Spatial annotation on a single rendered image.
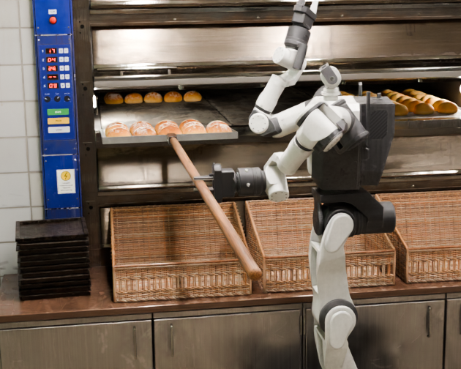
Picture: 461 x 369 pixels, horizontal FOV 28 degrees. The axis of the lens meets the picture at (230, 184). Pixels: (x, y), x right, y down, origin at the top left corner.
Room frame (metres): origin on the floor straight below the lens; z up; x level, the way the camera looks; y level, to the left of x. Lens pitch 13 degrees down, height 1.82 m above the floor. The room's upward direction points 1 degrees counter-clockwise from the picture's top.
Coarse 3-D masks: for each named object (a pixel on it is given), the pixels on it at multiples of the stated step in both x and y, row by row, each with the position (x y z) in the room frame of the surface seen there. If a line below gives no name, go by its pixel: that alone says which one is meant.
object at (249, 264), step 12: (180, 156) 3.20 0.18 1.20; (192, 168) 2.95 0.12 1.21; (192, 180) 2.84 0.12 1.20; (204, 192) 2.62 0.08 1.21; (216, 204) 2.46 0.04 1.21; (216, 216) 2.36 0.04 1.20; (228, 228) 2.21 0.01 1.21; (228, 240) 2.15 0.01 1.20; (240, 240) 2.11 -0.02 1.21; (240, 252) 2.02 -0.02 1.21; (252, 264) 1.91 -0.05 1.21; (252, 276) 1.88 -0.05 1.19
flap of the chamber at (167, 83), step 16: (144, 80) 3.79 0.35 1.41; (160, 80) 3.79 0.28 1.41; (176, 80) 3.80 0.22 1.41; (192, 80) 3.81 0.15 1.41; (208, 80) 3.82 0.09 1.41; (224, 80) 3.83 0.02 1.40; (240, 80) 3.84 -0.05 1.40; (256, 80) 3.85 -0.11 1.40; (304, 80) 3.88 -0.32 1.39; (320, 80) 3.89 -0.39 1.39; (352, 80) 3.95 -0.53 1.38; (368, 80) 4.01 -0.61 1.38; (384, 80) 4.07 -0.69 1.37; (400, 80) 4.12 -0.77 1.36
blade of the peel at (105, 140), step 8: (128, 128) 3.98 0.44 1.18; (104, 136) 3.77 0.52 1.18; (120, 136) 3.62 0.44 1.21; (128, 136) 3.63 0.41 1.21; (136, 136) 3.63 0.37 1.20; (144, 136) 3.64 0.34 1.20; (152, 136) 3.64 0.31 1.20; (160, 136) 3.65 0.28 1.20; (184, 136) 3.66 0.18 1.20; (192, 136) 3.67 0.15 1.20; (200, 136) 3.68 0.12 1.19; (208, 136) 3.68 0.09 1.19; (216, 136) 3.69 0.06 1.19; (224, 136) 3.69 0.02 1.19; (232, 136) 3.70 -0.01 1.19
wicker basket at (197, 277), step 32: (128, 224) 3.86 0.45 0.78; (192, 224) 3.90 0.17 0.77; (128, 256) 3.83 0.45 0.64; (160, 256) 3.84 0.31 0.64; (192, 256) 3.86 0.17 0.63; (224, 256) 3.88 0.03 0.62; (128, 288) 3.56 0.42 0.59; (160, 288) 3.44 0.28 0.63; (192, 288) 3.46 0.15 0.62; (224, 288) 3.48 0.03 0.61
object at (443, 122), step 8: (400, 120) 4.12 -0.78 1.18; (408, 120) 4.12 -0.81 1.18; (416, 120) 4.12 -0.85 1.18; (424, 120) 4.12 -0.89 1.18; (432, 120) 4.13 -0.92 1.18; (440, 120) 4.13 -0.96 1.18; (448, 120) 4.14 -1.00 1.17; (456, 120) 4.14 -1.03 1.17; (232, 128) 3.99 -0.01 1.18; (240, 128) 3.99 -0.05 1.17; (248, 128) 4.00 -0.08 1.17; (400, 128) 4.10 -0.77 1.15; (408, 128) 4.11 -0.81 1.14; (416, 128) 4.12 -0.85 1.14; (424, 128) 4.12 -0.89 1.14; (96, 136) 3.90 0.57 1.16
